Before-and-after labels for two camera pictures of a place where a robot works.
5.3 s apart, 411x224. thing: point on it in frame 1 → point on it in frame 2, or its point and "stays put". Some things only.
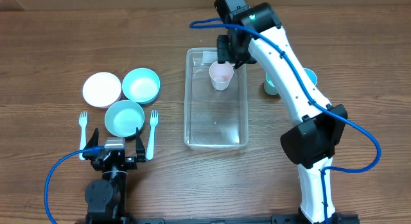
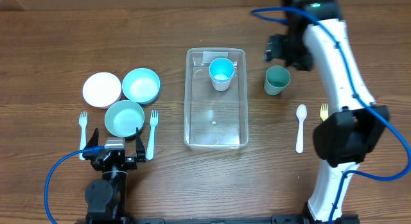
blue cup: [311, 76] → [221, 69]
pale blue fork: [153, 119] stays put
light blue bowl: [141, 86] stays put
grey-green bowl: [122, 117] stays put
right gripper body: [235, 49] → [291, 49]
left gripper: [131, 162] stays put
